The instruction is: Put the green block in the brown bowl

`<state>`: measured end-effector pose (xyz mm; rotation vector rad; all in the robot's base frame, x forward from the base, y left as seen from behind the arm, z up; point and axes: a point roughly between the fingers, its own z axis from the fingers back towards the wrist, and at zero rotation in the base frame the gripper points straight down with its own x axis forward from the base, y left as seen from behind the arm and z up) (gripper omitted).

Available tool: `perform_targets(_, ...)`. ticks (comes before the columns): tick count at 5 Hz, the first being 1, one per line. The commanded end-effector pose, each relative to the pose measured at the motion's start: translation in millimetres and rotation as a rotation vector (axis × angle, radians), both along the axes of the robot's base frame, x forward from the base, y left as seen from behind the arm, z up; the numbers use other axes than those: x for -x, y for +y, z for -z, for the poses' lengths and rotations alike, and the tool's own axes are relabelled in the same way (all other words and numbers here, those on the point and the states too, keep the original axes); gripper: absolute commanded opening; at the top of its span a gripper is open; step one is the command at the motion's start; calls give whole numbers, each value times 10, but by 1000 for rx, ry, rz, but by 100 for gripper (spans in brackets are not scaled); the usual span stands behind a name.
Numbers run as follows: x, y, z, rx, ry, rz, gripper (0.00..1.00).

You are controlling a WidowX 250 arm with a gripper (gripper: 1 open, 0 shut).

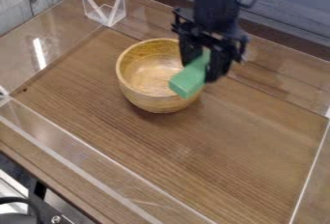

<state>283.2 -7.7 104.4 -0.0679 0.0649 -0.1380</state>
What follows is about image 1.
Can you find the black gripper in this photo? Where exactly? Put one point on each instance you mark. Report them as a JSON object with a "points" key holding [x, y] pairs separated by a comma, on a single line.
{"points": [[209, 25]]}

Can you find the green rectangular block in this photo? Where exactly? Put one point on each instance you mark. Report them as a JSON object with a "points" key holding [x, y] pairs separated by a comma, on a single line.
{"points": [[189, 81]]}

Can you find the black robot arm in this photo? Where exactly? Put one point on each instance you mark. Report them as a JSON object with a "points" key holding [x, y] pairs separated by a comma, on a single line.
{"points": [[207, 27]]}

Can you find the brown wooden bowl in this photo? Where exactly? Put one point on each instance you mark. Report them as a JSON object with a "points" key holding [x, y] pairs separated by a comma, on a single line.
{"points": [[145, 67]]}

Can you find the clear acrylic front wall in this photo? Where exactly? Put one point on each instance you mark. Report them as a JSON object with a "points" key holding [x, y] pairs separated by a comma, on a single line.
{"points": [[89, 178]]}

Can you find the black metal table bracket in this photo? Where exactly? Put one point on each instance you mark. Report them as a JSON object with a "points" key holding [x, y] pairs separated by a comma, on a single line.
{"points": [[48, 214]]}

